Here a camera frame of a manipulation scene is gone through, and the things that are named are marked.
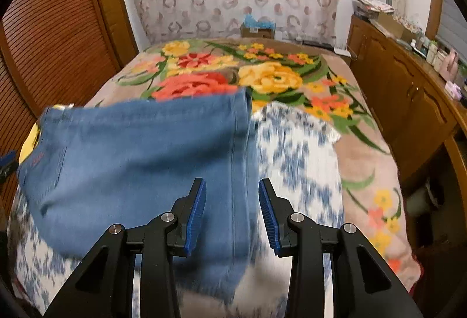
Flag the blue denim jeans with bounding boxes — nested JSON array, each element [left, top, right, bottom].
[[18, 89, 259, 301]]

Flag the yellow plush toy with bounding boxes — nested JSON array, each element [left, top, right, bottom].
[[18, 104, 74, 164]]

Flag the white blue floral quilt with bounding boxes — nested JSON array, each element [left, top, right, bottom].
[[8, 102, 344, 317]]

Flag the brown louvered wardrobe door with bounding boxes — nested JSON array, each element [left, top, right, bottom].
[[0, 0, 139, 216]]

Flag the wooden sideboard cabinet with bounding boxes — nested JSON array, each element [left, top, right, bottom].
[[348, 16, 466, 184]]

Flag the pink floral blanket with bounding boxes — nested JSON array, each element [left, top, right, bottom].
[[89, 39, 421, 288]]

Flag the pink bottle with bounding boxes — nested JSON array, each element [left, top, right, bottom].
[[438, 48, 458, 82]]

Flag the grey window blind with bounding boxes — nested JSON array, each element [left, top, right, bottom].
[[437, 0, 467, 57]]

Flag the stack of papers and box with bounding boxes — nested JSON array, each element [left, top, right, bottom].
[[352, 0, 423, 44]]

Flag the cardboard box with blue cloth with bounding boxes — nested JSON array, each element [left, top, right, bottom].
[[240, 14, 276, 39]]

